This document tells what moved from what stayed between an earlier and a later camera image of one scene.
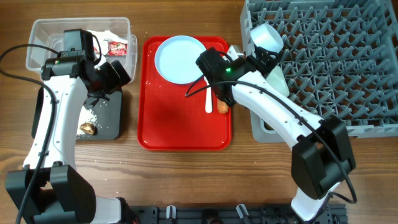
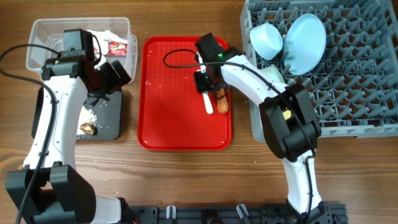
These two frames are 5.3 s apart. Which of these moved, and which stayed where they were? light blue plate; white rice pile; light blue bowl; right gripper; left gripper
Moved: light blue plate; right gripper
Stayed: white rice pile; left gripper; light blue bowl
